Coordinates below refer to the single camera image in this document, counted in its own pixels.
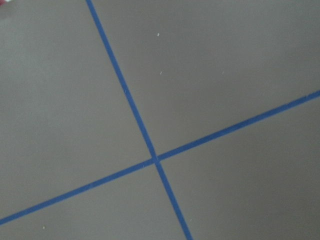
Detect brown paper table mat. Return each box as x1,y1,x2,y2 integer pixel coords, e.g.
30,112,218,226
0,0,320,240

